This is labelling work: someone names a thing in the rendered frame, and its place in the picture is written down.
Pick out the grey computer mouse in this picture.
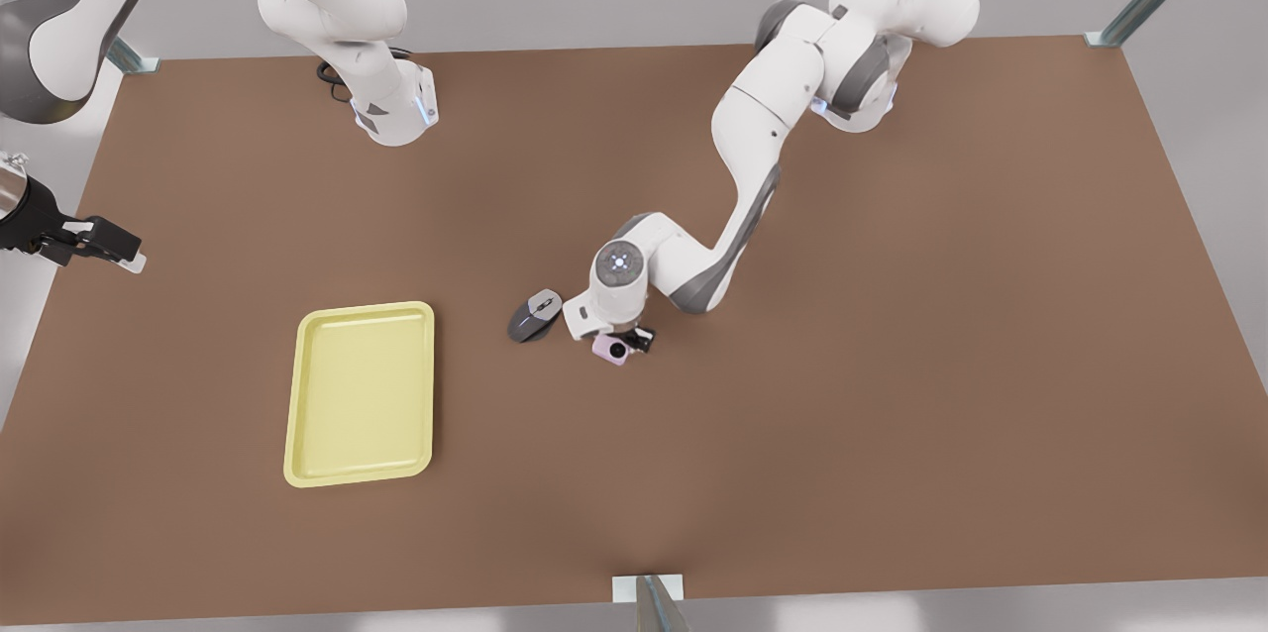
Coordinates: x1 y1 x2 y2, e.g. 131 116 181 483
507 288 564 345

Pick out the yellow rectangular tray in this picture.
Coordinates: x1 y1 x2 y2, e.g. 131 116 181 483
283 301 437 489

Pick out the black cable loop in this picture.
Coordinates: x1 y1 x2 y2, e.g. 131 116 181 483
316 46 413 105

